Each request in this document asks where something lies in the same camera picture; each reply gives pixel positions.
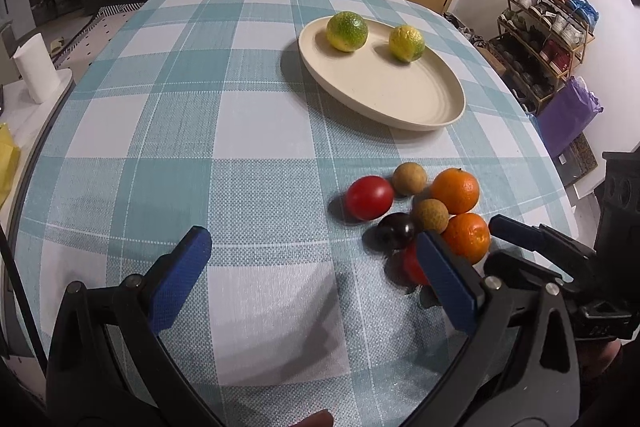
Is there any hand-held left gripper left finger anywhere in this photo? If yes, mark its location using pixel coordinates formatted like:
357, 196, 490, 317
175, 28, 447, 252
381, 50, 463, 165
46, 226, 223, 427

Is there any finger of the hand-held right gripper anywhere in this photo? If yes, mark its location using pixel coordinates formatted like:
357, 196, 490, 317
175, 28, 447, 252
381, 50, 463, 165
483, 251, 577, 294
488, 215, 597, 269

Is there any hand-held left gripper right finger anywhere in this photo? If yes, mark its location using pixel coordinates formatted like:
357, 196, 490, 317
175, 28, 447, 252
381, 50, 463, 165
414, 230, 582, 427

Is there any red tomato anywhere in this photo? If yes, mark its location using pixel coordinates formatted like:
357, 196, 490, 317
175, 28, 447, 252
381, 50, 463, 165
401, 239, 432, 287
345, 176, 395, 222

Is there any orange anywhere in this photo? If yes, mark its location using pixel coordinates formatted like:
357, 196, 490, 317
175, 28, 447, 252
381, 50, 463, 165
442, 212, 491, 265
431, 168, 481, 215

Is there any brown longan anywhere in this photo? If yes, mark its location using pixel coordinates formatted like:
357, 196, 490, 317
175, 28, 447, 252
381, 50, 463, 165
411, 198, 450, 234
391, 162, 429, 197

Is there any dark purple plum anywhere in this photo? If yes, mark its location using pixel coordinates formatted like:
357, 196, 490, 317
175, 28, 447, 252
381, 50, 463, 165
376, 213, 420, 251

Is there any cream round plate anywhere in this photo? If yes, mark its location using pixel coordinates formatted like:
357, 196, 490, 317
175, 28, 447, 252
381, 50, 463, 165
298, 15, 467, 132

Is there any person's right hand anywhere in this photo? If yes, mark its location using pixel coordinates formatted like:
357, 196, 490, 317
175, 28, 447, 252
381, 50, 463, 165
581, 340, 624, 383

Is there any person's left hand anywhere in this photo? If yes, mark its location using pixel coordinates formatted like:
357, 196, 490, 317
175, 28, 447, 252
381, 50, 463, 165
286, 409, 335, 427

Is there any patterned doormat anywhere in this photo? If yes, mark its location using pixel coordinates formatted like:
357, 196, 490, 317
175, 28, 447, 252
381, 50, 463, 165
554, 133, 599, 181

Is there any purple bag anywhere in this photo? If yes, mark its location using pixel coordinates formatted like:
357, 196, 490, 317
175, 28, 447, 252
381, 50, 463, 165
537, 76, 604, 158

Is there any teal checked tablecloth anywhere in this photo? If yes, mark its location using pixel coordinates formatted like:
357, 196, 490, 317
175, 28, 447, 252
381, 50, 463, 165
9, 0, 577, 427

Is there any shoe rack with shoes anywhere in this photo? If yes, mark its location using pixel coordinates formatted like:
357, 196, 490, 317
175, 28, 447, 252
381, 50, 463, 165
491, 0, 599, 114

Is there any yellow cloth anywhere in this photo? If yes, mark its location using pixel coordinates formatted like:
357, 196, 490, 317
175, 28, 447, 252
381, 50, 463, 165
0, 122, 22, 208

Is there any white side table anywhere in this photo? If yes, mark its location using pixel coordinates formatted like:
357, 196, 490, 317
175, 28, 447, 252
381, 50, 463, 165
0, 67, 77, 192

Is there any yellow-green lime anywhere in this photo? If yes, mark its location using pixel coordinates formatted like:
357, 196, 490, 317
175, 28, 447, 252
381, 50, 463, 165
388, 25, 426, 64

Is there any white paper towel roll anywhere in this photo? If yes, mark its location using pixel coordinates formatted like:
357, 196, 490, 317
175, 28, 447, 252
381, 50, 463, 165
12, 32, 61, 104

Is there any green lime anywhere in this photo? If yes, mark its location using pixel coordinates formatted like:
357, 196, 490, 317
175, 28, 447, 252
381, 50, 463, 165
326, 11, 370, 53

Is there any black and white rug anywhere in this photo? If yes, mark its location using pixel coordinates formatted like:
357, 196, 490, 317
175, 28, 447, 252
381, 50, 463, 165
49, 1, 147, 58

